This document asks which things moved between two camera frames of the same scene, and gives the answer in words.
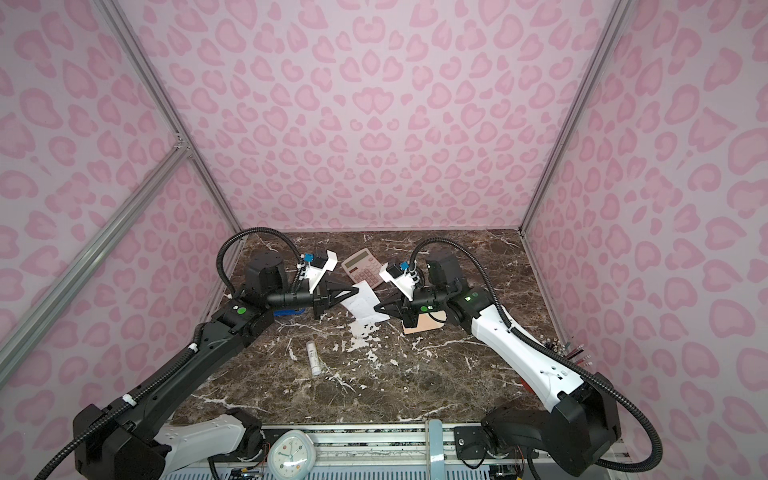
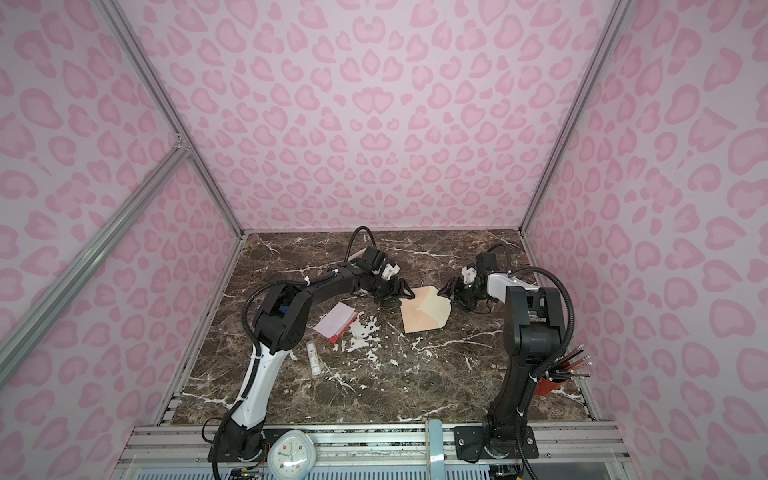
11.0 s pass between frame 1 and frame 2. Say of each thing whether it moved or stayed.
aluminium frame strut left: stayed
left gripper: moved
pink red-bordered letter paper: moved
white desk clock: stayed
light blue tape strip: stayed
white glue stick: stayed
